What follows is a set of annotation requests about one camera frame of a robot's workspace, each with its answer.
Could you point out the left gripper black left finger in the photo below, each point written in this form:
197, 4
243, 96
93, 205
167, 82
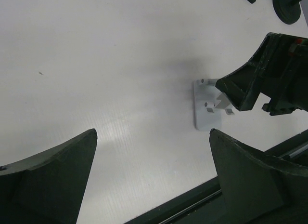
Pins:
48, 187

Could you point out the silver phone stand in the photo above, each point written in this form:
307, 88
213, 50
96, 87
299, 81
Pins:
209, 104

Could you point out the black round phone stand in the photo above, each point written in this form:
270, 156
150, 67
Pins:
288, 11

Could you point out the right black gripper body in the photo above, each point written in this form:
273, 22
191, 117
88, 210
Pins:
279, 60

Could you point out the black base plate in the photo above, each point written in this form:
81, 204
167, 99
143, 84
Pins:
202, 205

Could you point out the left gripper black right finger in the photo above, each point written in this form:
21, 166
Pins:
262, 187

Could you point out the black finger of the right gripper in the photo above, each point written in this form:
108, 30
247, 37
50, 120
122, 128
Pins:
242, 86

